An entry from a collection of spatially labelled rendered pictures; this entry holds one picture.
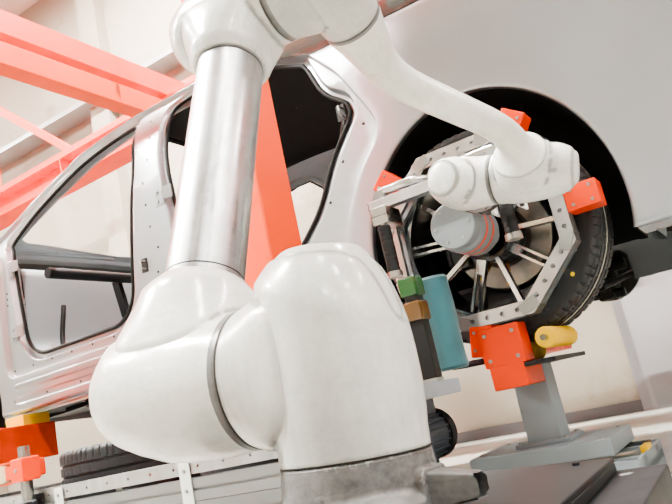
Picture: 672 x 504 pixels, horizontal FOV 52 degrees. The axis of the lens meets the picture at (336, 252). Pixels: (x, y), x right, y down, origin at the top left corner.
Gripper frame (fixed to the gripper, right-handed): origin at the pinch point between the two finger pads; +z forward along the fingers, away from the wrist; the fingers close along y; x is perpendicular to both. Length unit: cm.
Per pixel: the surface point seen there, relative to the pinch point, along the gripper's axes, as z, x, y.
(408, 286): -43.2, -19.2, -11.8
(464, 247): 9.0, -4.5, -17.1
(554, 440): 33, -60, -14
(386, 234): -1.1, 3.5, -34.1
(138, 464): 8, -43, -153
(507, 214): -1.4, -2.1, -0.6
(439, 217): 6.3, 5.0, -20.9
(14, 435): 27, -20, -253
